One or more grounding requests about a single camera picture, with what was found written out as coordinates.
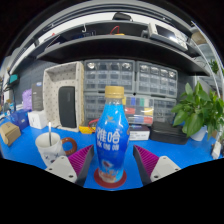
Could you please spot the potted green leafy plant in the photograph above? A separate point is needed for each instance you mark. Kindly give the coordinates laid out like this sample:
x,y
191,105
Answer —
x,y
196,110

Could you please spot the small brown cardboard box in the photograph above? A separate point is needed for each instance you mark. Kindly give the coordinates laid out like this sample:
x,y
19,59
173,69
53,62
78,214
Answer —
x,y
9,133

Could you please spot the grey small-parts drawer cabinet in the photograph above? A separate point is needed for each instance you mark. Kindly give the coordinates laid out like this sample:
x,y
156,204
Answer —
x,y
165,110
109,76
156,80
93,108

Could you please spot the blue drink bottle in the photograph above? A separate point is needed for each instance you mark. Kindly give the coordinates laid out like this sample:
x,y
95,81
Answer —
x,y
112,140

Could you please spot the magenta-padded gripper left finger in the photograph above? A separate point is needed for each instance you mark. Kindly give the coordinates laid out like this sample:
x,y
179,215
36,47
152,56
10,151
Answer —
x,y
64,167

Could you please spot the black flat case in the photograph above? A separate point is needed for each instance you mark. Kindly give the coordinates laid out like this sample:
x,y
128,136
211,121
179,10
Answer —
x,y
168,133

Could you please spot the black box with white label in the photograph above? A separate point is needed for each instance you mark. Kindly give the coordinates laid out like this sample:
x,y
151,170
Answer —
x,y
139,133

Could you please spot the yellow meter with red leads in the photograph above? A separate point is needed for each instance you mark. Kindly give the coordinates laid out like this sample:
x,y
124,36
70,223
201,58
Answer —
x,y
116,32

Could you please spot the black speaker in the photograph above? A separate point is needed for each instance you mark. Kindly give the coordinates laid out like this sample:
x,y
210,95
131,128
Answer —
x,y
67,106

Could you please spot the black wall shelf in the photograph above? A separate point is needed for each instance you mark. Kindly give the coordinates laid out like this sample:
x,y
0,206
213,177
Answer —
x,y
120,50

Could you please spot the metal spoon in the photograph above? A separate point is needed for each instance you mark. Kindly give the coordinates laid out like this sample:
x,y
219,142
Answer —
x,y
50,131

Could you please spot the black camera on light bar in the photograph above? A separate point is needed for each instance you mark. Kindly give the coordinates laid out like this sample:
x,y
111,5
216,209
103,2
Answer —
x,y
122,16

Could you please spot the teal device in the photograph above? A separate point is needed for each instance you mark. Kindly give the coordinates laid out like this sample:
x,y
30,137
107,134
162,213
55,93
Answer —
x,y
13,78

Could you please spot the dark grey upright box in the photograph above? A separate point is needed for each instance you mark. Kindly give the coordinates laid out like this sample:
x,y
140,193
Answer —
x,y
37,96

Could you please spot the white shelf unit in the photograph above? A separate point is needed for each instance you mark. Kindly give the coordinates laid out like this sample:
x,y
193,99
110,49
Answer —
x,y
208,53

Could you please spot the white power adapter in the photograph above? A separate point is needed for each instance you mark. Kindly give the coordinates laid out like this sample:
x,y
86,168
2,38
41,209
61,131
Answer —
x,y
216,150

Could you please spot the clear organizer with coloured parts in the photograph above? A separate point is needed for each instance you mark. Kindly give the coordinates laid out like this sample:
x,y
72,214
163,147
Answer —
x,y
140,110

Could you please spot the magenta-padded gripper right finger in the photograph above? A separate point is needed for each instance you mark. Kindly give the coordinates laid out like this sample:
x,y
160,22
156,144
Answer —
x,y
162,166

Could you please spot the flat round red coaster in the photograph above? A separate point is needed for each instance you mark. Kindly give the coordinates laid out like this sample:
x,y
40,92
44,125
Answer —
x,y
110,185

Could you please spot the cream perforated crate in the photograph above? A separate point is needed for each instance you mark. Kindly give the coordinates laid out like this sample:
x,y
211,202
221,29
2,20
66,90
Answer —
x,y
51,96

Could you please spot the blue box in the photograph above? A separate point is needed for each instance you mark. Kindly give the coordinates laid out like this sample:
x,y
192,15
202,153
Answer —
x,y
20,119

